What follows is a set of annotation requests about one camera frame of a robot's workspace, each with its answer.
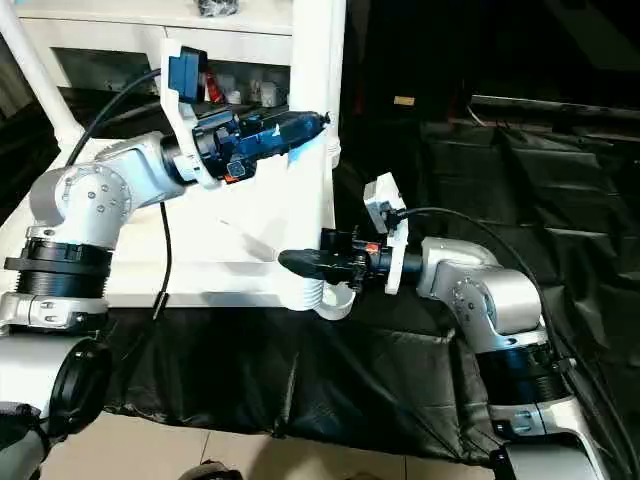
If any dark bundle on cabinet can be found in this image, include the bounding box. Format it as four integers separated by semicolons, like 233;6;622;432
196;0;240;17

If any white plastic table leg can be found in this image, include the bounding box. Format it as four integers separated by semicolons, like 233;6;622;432
327;0;347;167
276;0;347;312
0;0;87;157

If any white plastic table top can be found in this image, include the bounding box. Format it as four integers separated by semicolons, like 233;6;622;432
0;128;360;321

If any black table mat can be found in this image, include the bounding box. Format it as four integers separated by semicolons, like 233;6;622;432
0;87;640;469

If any black left camera cable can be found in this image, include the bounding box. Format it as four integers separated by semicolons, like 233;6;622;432
64;68;175;361

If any white glass-door cabinet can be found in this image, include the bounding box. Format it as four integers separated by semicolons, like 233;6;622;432
17;0;297;107

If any dark long bar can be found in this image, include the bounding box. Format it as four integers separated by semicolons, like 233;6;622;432
468;93;640;125

